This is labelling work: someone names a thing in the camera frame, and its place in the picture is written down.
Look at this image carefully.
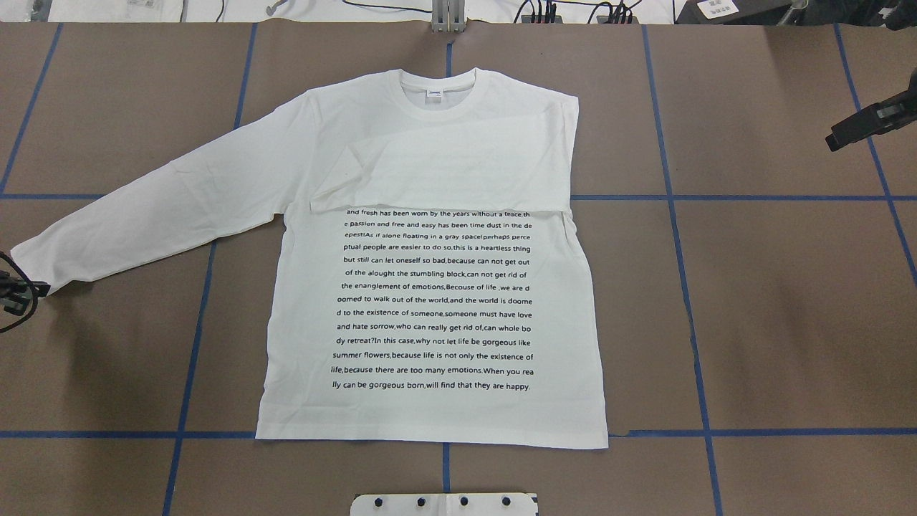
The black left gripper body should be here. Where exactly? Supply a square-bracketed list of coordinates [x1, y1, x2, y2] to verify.
[1, 271, 50, 316]

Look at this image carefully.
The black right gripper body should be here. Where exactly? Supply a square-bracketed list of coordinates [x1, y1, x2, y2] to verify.
[825, 90, 916, 151]

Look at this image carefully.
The white long-sleeve printed shirt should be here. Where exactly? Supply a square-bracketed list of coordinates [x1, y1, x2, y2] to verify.
[11, 69, 609, 449]

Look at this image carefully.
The black box with white label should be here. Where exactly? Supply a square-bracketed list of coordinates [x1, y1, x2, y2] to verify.
[676, 1, 792, 25]

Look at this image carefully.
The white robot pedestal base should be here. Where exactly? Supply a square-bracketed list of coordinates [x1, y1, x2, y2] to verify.
[350, 492, 539, 515]

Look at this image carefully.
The aluminium frame post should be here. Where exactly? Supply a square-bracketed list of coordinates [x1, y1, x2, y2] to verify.
[431, 0, 467, 33]

